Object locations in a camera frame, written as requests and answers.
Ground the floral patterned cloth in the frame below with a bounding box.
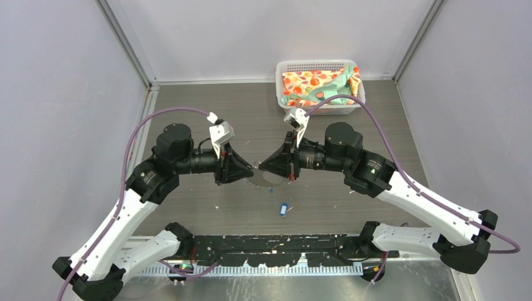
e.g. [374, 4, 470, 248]
[280, 64, 362, 107]

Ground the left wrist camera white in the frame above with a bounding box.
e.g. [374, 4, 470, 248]
[207, 112, 235, 159]

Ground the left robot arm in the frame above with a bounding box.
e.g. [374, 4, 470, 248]
[53, 122, 253, 300]

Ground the white plastic basket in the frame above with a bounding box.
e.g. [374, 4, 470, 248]
[275, 60, 366, 110]

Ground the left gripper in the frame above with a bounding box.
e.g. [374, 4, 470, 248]
[174, 141, 253, 185]

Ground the aluminium frame rail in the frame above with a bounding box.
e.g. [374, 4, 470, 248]
[88, 232, 469, 278]

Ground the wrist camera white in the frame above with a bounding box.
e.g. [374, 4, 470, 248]
[207, 112, 235, 159]
[284, 107, 309, 148]

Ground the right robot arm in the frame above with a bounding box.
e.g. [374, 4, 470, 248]
[259, 122, 497, 274]

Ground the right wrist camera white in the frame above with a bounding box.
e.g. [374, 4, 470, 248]
[284, 107, 309, 148]

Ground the large metal keyring disc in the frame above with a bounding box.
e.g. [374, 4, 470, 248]
[247, 161, 289, 192]

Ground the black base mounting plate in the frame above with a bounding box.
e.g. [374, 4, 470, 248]
[174, 234, 384, 267]

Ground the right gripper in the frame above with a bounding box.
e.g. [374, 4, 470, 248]
[259, 129, 349, 181]

